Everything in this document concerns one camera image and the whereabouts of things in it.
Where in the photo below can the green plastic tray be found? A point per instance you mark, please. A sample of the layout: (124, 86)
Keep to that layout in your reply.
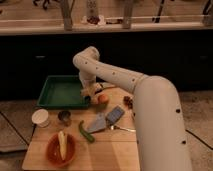
(62, 92)

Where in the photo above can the metal spoon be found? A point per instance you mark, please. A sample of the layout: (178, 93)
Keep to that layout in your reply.
(114, 127)

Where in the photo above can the orange bowl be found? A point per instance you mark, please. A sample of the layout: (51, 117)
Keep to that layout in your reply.
(59, 154)

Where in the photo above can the blue sponge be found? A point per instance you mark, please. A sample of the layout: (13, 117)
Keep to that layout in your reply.
(114, 115)

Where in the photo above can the small metal cup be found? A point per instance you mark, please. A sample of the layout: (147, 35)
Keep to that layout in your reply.
(64, 117)

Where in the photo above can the wooden board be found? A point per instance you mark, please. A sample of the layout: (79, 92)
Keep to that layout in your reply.
(113, 150)

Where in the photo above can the white paper cup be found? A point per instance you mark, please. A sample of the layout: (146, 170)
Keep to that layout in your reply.
(41, 117)

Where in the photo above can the green chili pepper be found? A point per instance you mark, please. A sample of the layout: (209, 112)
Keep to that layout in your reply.
(84, 133)

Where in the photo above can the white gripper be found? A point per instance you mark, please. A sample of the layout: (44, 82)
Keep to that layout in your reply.
(91, 91)

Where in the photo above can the grey blue cloth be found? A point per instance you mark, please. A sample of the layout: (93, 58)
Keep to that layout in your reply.
(98, 124)

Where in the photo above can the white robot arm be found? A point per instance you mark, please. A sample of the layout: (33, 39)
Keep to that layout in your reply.
(160, 130)

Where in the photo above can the brown grapes cluster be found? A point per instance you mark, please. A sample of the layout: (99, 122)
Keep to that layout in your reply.
(128, 101)

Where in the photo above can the orange fruit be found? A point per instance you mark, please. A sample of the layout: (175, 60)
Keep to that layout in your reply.
(103, 99)

